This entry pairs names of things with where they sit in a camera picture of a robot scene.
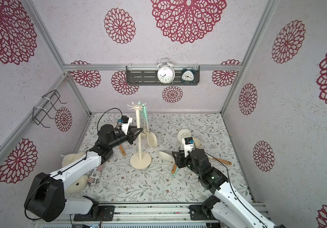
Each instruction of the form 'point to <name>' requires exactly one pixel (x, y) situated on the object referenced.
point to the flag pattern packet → (93, 178)
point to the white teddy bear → (68, 158)
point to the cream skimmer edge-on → (167, 156)
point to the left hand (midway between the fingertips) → (140, 128)
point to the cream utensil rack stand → (142, 160)
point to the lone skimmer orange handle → (122, 150)
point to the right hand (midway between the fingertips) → (175, 151)
